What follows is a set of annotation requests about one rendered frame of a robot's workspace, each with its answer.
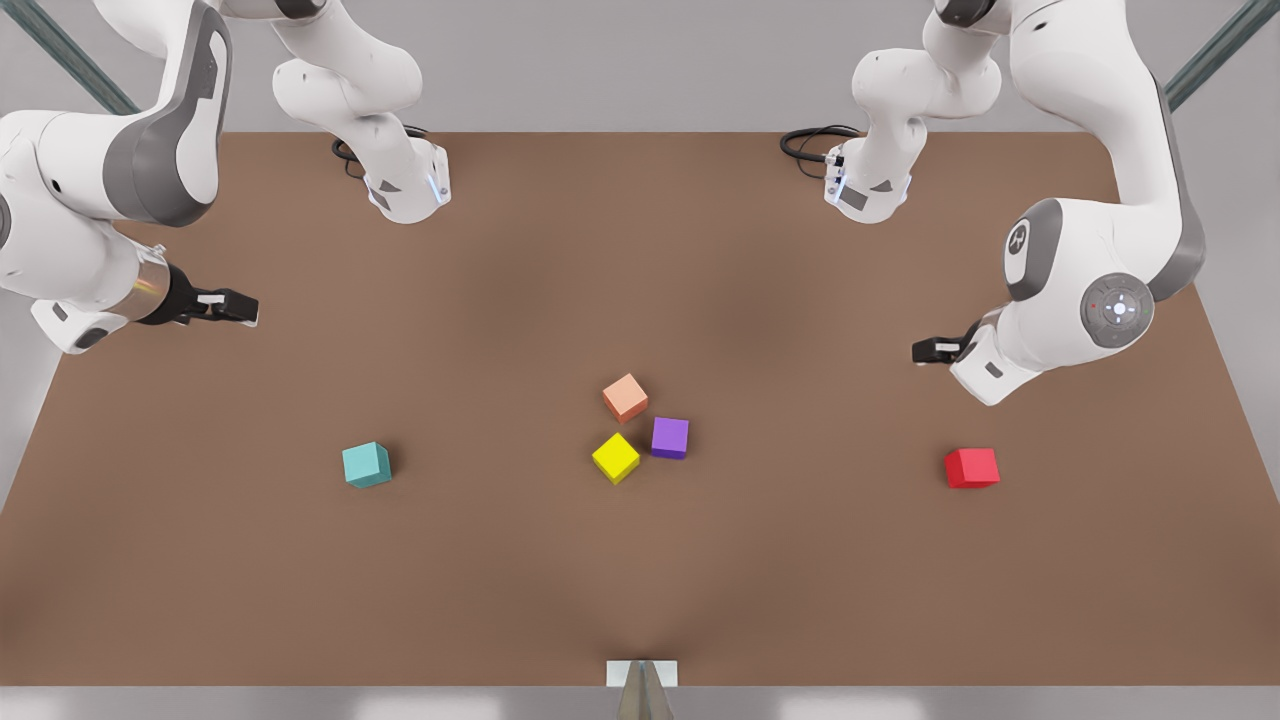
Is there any orange wooden cube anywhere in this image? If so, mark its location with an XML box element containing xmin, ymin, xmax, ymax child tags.
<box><xmin>601</xmin><ymin>373</ymin><xmax>650</xmax><ymax>424</ymax></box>

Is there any light blue wooden cube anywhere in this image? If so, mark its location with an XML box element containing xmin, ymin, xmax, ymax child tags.
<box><xmin>341</xmin><ymin>441</ymin><xmax>393</xmax><ymax>490</ymax></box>

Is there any yellow wooden cube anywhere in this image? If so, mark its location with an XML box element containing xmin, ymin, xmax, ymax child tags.
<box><xmin>591</xmin><ymin>432</ymin><xmax>642</xmax><ymax>487</ymax></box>

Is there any red wooden cube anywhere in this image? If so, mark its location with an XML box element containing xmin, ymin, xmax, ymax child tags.
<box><xmin>944</xmin><ymin>447</ymin><xmax>1001</xmax><ymax>490</ymax></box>

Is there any silver frame post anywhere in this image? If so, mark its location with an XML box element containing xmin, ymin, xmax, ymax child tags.
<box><xmin>1164</xmin><ymin>0</ymin><xmax>1280</xmax><ymax>111</ymax></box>
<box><xmin>3</xmin><ymin>0</ymin><xmax>140</xmax><ymax>117</ymax></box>
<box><xmin>606</xmin><ymin>659</ymin><xmax>679</xmax><ymax>720</ymax></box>

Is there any purple wooden cube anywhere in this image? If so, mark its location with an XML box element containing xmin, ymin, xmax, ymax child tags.
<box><xmin>650</xmin><ymin>416</ymin><xmax>691</xmax><ymax>461</ymax></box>

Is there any black cable loop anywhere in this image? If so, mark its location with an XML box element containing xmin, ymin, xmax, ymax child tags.
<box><xmin>331</xmin><ymin>125</ymin><xmax>430</xmax><ymax>182</ymax></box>
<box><xmin>779</xmin><ymin>125</ymin><xmax>864</xmax><ymax>181</ymax></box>

